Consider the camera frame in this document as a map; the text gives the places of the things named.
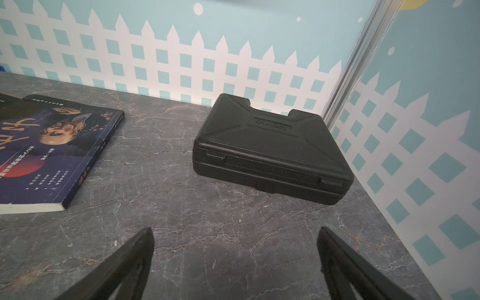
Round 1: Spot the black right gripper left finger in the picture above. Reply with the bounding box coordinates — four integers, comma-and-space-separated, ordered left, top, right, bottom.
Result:
57, 227, 155, 300

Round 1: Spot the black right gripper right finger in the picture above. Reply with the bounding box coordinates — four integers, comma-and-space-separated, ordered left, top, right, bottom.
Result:
317, 226, 413, 300

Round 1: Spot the brown book with lamp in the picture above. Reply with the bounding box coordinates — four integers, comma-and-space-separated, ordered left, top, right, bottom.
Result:
0, 92, 21, 110

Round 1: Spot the purple book with face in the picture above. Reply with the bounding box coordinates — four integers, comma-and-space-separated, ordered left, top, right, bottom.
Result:
1, 94, 125, 215

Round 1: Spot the black plastic tool case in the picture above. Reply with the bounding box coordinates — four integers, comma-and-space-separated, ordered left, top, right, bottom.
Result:
192, 93, 355, 205

